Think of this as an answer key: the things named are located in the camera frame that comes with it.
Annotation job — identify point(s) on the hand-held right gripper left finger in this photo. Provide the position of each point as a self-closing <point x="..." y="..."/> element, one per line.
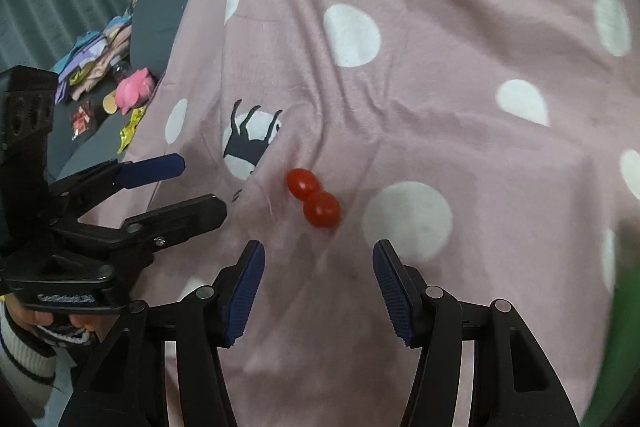
<point x="245" y="292"/>

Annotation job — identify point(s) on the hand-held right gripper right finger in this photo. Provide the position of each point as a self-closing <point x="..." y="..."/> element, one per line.
<point x="392" y="292"/>

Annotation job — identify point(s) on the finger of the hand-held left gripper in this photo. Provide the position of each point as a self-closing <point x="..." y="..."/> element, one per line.
<point x="190" y="214"/>
<point x="150" y="169"/>

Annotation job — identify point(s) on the cherry tomato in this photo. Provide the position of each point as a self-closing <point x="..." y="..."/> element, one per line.
<point x="300" y="182"/>
<point x="322" y="209"/>

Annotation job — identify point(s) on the green bowl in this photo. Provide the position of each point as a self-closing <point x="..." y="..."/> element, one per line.
<point x="622" y="332"/>

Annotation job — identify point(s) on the person's left forearm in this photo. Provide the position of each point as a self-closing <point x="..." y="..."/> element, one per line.
<point x="20" y="357"/>

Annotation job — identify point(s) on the person's left hand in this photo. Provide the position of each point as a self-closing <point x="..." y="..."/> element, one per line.
<point x="85" y="323"/>

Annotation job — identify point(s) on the yellow snack packet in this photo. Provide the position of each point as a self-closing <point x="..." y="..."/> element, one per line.
<point x="131" y="127"/>

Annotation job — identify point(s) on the small yellow disc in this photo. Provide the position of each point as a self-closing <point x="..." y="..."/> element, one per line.
<point x="109" y="103"/>

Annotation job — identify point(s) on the pink plush toy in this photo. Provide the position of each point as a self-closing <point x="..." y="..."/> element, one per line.
<point x="132" y="89"/>

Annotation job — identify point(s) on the red snack packet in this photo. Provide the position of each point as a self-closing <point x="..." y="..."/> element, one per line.
<point x="82" y="122"/>

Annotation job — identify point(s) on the pile of pastel clothes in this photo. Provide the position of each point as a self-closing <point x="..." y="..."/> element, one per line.
<point x="100" y="52"/>

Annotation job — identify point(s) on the grey sofa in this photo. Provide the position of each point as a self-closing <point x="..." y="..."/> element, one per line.
<point x="165" y="17"/>

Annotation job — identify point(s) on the pink polka dot blanket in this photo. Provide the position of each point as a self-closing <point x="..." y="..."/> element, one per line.
<point x="450" y="107"/>

